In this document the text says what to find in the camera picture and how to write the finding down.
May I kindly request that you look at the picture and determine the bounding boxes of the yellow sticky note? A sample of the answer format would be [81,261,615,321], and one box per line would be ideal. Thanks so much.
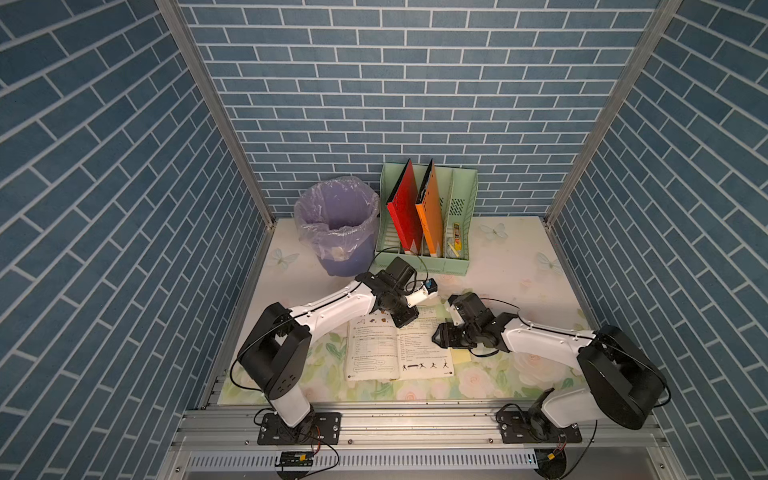
[450,349,472,365]

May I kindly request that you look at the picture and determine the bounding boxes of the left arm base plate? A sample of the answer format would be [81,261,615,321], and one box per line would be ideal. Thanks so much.
[257,412,342,446]

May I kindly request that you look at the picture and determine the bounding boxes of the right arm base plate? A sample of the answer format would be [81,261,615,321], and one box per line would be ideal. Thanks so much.
[495,410,583,445]

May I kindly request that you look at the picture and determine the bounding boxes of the green file organizer rack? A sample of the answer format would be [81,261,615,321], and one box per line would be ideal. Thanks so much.
[374,161,478,276]

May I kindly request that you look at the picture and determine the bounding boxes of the red folder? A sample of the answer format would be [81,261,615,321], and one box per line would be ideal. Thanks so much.
[386,161,423,255]

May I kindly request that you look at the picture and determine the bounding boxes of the pens in organizer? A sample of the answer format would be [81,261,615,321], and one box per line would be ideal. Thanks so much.
[444,222,463,259]

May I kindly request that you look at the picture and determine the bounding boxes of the aluminium rail frame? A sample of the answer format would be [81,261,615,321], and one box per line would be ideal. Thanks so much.
[157,403,685,480]

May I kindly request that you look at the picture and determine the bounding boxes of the English textbook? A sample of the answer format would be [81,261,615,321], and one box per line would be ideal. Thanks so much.
[344,306,455,381]

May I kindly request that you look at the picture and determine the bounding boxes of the orange folder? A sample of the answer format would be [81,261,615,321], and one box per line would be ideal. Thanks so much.
[415,161,443,258]

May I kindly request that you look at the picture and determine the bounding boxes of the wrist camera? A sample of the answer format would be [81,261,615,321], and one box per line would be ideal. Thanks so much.
[446,294,465,327]
[405,278,438,308]

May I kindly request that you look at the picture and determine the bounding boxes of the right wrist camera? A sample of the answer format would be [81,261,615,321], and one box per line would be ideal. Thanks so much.
[446,294,465,327]

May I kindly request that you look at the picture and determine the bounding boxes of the purple trash bin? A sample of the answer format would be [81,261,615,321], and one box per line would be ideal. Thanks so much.
[294,176,380,277]

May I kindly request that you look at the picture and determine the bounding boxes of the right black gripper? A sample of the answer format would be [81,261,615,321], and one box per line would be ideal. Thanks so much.
[428,321,478,349]

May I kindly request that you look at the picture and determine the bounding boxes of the small black circuit board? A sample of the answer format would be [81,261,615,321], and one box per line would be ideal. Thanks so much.
[276,451,314,469]

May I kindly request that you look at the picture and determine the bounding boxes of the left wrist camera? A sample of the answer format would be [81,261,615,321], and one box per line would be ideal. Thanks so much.
[405,278,438,308]

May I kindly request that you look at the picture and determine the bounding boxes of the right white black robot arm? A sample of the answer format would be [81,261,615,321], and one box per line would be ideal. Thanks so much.
[432,293,671,431]

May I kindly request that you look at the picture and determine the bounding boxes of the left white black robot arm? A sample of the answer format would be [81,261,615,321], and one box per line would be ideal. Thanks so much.
[233,257,438,429]

